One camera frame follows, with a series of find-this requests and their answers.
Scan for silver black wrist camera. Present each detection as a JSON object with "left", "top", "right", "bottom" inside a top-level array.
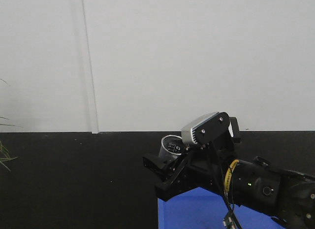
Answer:
[{"left": 181, "top": 112, "right": 230, "bottom": 146}]

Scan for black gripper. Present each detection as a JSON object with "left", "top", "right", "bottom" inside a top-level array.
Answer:
[{"left": 142, "top": 117, "right": 240, "bottom": 201}]

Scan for green plant leaves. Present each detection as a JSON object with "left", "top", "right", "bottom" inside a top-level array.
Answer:
[{"left": 0, "top": 78, "right": 18, "bottom": 172}]

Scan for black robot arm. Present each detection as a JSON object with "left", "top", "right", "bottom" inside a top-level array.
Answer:
[{"left": 143, "top": 112, "right": 315, "bottom": 229}]

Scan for black camera cable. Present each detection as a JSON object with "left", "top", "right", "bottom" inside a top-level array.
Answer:
[{"left": 206, "top": 141, "right": 244, "bottom": 229}]

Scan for blue plastic tray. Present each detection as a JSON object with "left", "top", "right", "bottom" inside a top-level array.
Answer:
[{"left": 158, "top": 188, "right": 281, "bottom": 229}]

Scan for clear glass beaker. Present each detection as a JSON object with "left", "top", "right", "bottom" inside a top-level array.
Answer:
[{"left": 158, "top": 135, "right": 186, "bottom": 163}]

